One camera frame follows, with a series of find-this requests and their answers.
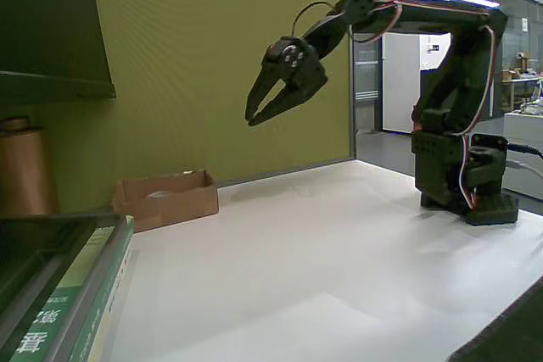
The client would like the grey data cable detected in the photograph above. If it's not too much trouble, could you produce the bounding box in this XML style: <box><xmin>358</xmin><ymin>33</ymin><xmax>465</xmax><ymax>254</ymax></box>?
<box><xmin>504</xmin><ymin>159</ymin><xmax>543</xmax><ymax>179</ymax></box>

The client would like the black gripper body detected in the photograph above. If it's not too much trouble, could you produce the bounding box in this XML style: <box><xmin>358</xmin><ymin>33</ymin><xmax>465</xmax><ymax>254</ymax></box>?
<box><xmin>274</xmin><ymin>36</ymin><xmax>331</xmax><ymax>105</ymax></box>

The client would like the black power cable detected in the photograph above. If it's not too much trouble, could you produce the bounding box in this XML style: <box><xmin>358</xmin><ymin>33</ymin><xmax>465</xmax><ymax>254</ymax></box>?
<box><xmin>507</xmin><ymin>142</ymin><xmax>543</xmax><ymax>159</ymax></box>

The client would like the dark green shelf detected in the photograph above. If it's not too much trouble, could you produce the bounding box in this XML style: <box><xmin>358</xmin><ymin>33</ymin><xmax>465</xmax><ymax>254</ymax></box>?
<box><xmin>0</xmin><ymin>0</ymin><xmax>117</xmax><ymax>104</ymax></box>

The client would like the large brown paper roll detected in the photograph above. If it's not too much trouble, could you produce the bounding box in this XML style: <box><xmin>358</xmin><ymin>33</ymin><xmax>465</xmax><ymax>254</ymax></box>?
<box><xmin>0</xmin><ymin>126</ymin><xmax>59</xmax><ymax>215</ymax></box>

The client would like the white background desk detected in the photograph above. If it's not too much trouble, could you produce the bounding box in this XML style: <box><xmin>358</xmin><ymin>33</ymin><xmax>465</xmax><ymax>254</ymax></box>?
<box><xmin>503</xmin><ymin>109</ymin><xmax>543</xmax><ymax>151</ymax></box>

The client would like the grey partition frame post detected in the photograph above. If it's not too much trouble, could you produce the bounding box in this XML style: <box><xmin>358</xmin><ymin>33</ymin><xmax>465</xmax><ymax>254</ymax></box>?
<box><xmin>346</xmin><ymin>0</ymin><xmax>359</xmax><ymax>160</ymax></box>

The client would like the open cardboard box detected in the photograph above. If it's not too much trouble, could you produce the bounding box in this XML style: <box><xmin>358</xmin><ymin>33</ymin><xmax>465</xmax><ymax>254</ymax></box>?
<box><xmin>111</xmin><ymin>169</ymin><xmax>221</xmax><ymax>234</ymax></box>

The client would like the green partition panel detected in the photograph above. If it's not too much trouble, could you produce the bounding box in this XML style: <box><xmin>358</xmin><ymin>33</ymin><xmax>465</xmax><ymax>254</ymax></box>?
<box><xmin>88</xmin><ymin>0</ymin><xmax>354</xmax><ymax>188</ymax></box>

